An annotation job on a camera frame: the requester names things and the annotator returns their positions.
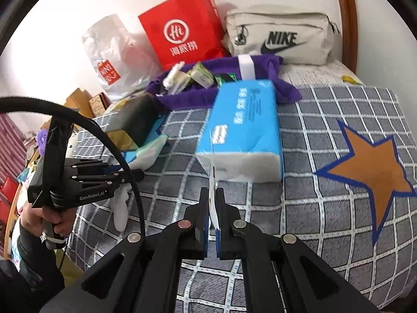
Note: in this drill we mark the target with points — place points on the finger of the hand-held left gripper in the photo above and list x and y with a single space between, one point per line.
94 182
91 167

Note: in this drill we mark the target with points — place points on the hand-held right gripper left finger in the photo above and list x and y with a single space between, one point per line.
200 221

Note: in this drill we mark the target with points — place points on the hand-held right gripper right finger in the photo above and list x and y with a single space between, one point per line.
223 228

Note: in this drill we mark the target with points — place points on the blue tissue pack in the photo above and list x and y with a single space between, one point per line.
241 120

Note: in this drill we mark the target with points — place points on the white mesh bag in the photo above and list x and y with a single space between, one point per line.
176 81

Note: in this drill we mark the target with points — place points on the light green packet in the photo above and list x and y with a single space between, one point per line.
202 75

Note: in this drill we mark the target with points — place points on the person's left forearm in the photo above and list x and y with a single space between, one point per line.
29 260

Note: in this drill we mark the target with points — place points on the person's left hand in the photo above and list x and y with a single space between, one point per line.
35 221

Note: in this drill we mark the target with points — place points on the purple fluffy item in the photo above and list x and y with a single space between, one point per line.
42 141

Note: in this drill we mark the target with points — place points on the pale green cloth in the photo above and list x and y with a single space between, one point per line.
151 151

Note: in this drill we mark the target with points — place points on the patterned small box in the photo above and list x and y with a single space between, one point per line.
97 104

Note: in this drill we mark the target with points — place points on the red striped cloth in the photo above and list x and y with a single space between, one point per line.
11 146

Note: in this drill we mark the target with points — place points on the dark green tin box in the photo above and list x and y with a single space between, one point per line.
136 117

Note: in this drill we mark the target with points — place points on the yellow cardboard box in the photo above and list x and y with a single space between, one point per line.
78 99

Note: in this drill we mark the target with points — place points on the white plastic bag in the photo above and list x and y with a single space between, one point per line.
110 49

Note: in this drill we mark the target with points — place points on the dark green sachet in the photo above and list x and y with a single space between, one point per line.
224 78

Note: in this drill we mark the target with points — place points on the grey checked blanket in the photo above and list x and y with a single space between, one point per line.
325 120

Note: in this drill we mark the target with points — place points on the white sponge block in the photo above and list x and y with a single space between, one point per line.
246 68

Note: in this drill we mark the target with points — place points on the red paper bag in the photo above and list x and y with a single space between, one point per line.
182 32

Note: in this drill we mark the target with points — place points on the purple towel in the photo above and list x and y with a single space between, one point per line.
260 68

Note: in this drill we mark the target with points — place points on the white patterned bed sheet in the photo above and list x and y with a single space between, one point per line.
312 73

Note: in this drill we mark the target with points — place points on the beige waist bag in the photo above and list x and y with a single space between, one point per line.
277 22

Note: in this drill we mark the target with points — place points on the wooden bed frame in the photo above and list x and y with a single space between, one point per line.
350 22

